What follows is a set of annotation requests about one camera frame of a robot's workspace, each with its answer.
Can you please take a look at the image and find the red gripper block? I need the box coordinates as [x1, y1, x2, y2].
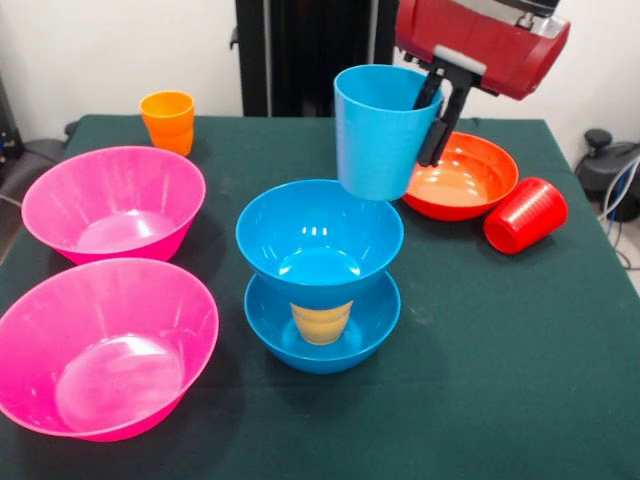
[394, 0, 572, 169]

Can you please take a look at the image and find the light blue plastic cup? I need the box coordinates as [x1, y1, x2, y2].
[333, 64, 445, 202]

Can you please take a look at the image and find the red plastic cup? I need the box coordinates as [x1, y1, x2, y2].
[482, 176, 569, 256]

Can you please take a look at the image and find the blue plastic bowl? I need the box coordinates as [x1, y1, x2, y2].
[243, 272, 402, 376]
[234, 179, 405, 311]

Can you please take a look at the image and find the yellow plastic cup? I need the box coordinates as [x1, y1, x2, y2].
[289, 298, 355, 346]

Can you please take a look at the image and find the pink plastic bowl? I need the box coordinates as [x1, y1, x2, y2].
[0, 257, 220, 443]
[20, 145, 207, 265]

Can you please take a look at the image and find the red-orange plastic bowl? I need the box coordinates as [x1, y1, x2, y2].
[402, 132, 520, 222]

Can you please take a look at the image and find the orange plastic cup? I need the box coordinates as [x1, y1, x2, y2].
[138, 90, 196, 157]

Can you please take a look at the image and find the dark green table cloth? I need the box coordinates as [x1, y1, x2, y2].
[0, 113, 640, 480]

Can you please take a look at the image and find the black upright post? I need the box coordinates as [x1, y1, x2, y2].
[229, 0, 401, 119]

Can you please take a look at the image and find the tangle of floor cables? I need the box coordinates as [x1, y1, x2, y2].
[597, 159, 640, 271]

